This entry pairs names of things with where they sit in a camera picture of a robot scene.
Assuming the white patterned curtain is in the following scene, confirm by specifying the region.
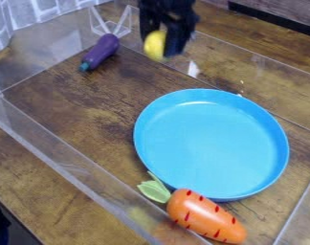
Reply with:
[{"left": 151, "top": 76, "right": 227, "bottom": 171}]
[{"left": 0, "top": 0, "right": 107, "bottom": 51}]

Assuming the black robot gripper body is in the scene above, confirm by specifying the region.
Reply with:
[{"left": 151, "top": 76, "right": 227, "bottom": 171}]
[{"left": 139, "top": 0, "right": 200, "bottom": 25}]

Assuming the orange toy carrot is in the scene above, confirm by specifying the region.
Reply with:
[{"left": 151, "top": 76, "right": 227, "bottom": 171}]
[{"left": 138, "top": 172, "right": 247, "bottom": 244}]

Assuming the clear acrylic enclosure wall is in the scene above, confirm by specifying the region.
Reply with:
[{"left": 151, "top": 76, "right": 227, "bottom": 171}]
[{"left": 0, "top": 0, "right": 310, "bottom": 245}]

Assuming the purple toy eggplant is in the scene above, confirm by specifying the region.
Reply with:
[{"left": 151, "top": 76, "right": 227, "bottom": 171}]
[{"left": 79, "top": 33, "right": 119, "bottom": 71}]

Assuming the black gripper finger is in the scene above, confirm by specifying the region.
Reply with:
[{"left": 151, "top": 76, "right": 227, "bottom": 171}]
[
  {"left": 164, "top": 21, "right": 196, "bottom": 57},
  {"left": 139, "top": 12, "right": 160, "bottom": 40}
]

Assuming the yellow toy lemon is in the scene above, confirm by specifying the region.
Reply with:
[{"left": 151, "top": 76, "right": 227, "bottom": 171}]
[{"left": 143, "top": 31, "right": 167, "bottom": 61}]

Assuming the blue round tray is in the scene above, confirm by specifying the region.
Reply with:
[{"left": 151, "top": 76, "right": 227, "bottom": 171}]
[{"left": 134, "top": 89, "right": 290, "bottom": 202}]

